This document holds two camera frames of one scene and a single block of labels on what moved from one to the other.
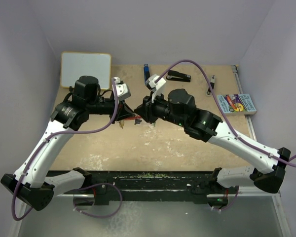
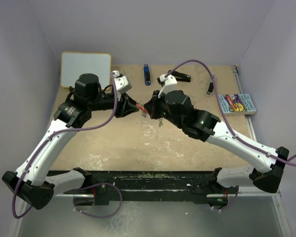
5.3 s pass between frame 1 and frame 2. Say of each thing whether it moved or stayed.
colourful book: stayed
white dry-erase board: stayed
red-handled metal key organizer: moved
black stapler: stayed
